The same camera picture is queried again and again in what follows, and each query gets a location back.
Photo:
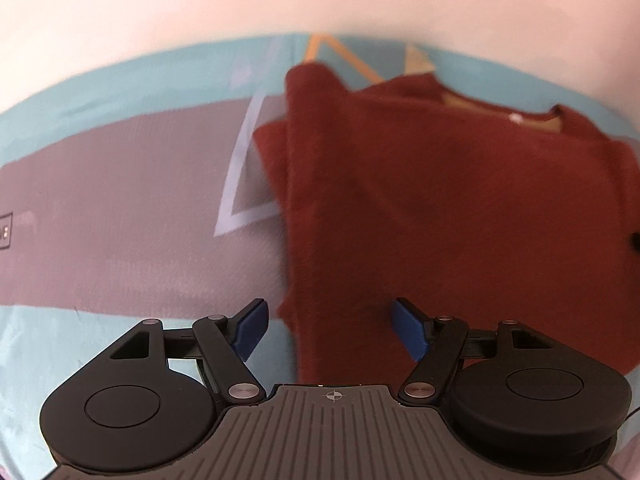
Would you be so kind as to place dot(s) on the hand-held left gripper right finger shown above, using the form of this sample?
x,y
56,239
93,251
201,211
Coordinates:
x,y
410,330

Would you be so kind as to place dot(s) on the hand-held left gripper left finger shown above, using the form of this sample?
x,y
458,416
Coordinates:
x,y
250,330

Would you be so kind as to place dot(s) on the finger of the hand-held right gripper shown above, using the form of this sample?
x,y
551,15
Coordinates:
x,y
635,241

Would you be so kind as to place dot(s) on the dark red sweater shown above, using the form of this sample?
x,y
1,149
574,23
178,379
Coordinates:
x,y
425,200

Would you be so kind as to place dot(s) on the patterned teal bed sheet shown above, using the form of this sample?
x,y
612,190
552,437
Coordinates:
x,y
125,200

